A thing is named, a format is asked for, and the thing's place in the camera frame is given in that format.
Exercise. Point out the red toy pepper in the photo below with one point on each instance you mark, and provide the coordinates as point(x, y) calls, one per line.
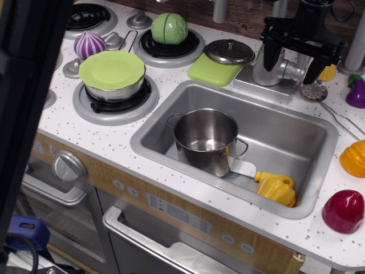
point(344, 211)

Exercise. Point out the yellow toy corn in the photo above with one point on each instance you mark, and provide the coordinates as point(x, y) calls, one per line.
point(328, 73)

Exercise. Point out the grey stove knob lower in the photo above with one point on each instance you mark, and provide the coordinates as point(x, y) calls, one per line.
point(71, 69)

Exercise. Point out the back right stove burner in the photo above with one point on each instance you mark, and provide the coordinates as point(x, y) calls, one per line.
point(164, 56)

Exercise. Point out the yellow toy pepper on counter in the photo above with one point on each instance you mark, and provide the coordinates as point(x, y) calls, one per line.
point(352, 159)

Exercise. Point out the grey pole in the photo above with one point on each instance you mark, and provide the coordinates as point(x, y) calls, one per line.
point(220, 10)
point(353, 64)

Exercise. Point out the grey oven dial knob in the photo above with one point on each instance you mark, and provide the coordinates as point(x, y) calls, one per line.
point(67, 167)

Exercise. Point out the grey pole right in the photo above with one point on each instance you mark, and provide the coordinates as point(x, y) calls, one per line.
point(353, 64)

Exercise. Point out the green plate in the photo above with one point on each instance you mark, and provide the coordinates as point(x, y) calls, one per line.
point(112, 70)

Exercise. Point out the front stove burner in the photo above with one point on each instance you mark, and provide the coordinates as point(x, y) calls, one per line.
point(116, 113)

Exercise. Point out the stove burner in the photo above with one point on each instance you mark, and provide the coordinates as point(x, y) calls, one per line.
point(164, 56)
point(90, 17)
point(116, 113)

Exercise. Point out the grey pole back centre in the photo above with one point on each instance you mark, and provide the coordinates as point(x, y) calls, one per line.
point(220, 10)

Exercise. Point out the blue clamp with cable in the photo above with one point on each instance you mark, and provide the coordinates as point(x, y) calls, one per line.
point(27, 234)

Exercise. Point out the grey stove knob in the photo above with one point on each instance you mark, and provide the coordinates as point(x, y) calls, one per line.
point(139, 21)
point(71, 69)
point(114, 41)

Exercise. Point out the green cutting board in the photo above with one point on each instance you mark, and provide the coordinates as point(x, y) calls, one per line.
point(206, 70)

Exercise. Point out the green toy cabbage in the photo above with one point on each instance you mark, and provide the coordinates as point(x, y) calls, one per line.
point(169, 29)

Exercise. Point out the yellow toy pepper in sink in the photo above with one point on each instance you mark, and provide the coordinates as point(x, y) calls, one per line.
point(278, 190)

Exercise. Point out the grey toy faucet lever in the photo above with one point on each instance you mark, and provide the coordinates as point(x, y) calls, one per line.
point(283, 69)

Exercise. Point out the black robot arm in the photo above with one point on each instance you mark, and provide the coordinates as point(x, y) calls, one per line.
point(314, 10)

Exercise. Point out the purple striped toy onion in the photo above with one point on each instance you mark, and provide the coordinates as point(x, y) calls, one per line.
point(88, 44)

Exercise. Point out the steel slotted spoon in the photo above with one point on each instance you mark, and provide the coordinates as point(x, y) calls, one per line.
point(317, 93)

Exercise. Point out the steel pot in sink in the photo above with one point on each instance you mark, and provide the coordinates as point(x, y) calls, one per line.
point(207, 139)

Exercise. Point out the grey pole behind arm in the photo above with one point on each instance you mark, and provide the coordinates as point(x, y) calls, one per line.
point(280, 8)

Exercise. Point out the grey oven door handle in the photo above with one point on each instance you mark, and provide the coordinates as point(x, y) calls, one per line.
point(71, 199)

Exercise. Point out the grey stove knob middle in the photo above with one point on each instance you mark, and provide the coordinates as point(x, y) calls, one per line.
point(114, 41)

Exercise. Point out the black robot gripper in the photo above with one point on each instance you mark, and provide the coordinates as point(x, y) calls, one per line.
point(306, 36)

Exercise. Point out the purple toy eggplant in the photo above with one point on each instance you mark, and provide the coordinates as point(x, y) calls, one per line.
point(355, 97)

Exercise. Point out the steel pot lid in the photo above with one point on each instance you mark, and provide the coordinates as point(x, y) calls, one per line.
point(229, 52)

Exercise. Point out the grey faucet base block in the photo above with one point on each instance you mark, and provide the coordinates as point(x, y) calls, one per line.
point(280, 93)

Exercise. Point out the grey stove knob top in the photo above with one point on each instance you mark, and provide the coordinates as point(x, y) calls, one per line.
point(139, 21)

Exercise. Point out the back left stove burner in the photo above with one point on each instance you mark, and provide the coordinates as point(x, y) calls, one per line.
point(90, 17)

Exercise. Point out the black post in foreground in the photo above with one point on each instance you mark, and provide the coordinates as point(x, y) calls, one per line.
point(31, 36)

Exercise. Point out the grey toy sink basin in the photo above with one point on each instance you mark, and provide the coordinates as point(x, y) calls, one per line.
point(276, 140)

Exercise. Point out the yellow handled white spatula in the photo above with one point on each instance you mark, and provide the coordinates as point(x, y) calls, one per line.
point(249, 169)

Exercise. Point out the grey dishwasher door handle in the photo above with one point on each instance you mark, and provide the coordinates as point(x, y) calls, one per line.
point(138, 253)

